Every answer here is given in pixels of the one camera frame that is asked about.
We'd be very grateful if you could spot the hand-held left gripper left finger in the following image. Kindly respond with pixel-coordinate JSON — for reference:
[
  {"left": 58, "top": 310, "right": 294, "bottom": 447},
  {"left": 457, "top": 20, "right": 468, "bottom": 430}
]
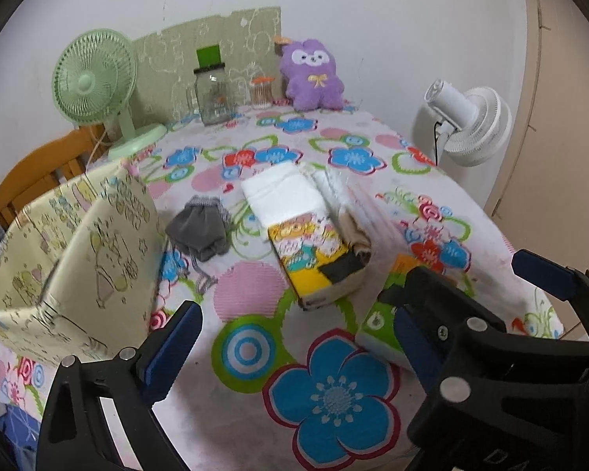
[{"left": 37, "top": 299, "right": 203, "bottom": 471}]

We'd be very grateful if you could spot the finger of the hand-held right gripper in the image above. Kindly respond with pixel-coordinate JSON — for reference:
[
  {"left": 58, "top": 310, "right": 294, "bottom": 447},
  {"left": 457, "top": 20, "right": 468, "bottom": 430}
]
[
  {"left": 513, "top": 249, "right": 589, "bottom": 343},
  {"left": 377, "top": 265, "right": 509, "bottom": 435}
]

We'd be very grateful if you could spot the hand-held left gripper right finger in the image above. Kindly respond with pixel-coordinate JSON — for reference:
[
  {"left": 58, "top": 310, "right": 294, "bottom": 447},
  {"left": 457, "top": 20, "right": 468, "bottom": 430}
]
[{"left": 391, "top": 303, "right": 446, "bottom": 387}]

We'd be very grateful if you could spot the green white tissue pack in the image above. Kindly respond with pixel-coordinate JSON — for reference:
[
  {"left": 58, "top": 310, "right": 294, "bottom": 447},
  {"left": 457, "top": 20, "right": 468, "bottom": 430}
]
[{"left": 355, "top": 254, "right": 425, "bottom": 371}]

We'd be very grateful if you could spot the cream patterned storage box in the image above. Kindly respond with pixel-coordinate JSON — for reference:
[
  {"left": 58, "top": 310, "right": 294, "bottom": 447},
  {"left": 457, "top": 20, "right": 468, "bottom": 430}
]
[{"left": 0, "top": 159, "right": 164, "bottom": 370}]

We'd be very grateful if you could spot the grey cloth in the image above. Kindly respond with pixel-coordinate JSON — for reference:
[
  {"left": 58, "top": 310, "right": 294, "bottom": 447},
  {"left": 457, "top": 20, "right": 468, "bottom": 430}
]
[{"left": 165, "top": 196, "right": 232, "bottom": 262}]

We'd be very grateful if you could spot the yellow cartoon tissue pack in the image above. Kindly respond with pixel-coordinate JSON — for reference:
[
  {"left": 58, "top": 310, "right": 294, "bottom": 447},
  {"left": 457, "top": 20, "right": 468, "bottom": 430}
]
[{"left": 240, "top": 162, "right": 374, "bottom": 311}]

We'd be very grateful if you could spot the floral tablecloth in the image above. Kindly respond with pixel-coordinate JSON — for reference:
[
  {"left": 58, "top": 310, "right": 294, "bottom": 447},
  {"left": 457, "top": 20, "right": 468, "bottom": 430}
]
[{"left": 0, "top": 100, "right": 565, "bottom": 471}]

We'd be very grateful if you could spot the clear plastic bag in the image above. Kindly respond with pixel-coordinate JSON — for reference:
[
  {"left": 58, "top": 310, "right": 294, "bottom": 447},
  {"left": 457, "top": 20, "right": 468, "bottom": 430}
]
[{"left": 344, "top": 184, "right": 415, "bottom": 305}]

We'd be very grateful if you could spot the beige door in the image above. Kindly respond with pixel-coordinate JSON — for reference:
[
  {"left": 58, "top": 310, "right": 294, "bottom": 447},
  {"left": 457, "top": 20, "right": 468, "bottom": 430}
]
[{"left": 483, "top": 0, "right": 589, "bottom": 341}]

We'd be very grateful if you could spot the white floor fan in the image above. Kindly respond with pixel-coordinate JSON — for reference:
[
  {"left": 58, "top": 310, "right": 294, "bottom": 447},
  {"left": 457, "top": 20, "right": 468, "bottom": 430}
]
[{"left": 412, "top": 78, "right": 512, "bottom": 168}]

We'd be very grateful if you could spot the wooden headboard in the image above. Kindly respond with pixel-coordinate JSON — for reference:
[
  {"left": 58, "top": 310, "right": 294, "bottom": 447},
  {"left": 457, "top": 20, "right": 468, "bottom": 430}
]
[{"left": 0, "top": 125, "right": 110, "bottom": 230}]

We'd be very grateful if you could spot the glass jar with green lid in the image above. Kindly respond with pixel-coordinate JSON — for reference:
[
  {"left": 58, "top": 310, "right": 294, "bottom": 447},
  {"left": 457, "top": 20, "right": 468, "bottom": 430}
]
[{"left": 192, "top": 45, "right": 236, "bottom": 126}]

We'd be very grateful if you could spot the purple plush rabbit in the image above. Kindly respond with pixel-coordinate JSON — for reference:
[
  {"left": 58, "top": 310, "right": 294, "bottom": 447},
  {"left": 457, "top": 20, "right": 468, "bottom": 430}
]
[{"left": 275, "top": 36, "right": 346, "bottom": 111}]

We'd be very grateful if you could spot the green desk fan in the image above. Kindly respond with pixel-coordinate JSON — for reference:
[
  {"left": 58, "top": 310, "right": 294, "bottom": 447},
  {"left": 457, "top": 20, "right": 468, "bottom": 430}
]
[{"left": 51, "top": 29, "right": 168, "bottom": 160}]

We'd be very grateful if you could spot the black fan cable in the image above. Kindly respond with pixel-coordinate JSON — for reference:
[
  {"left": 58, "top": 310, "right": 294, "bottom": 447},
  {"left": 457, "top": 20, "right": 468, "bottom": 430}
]
[{"left": 432, "top": 120, "right": 447, "bottom": 166}]

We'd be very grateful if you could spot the green patterned wall sheet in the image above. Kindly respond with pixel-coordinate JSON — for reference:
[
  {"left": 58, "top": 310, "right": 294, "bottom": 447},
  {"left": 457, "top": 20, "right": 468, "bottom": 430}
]
[{"left": 132, "top": 6, "right": 282, "bottom": 123}]

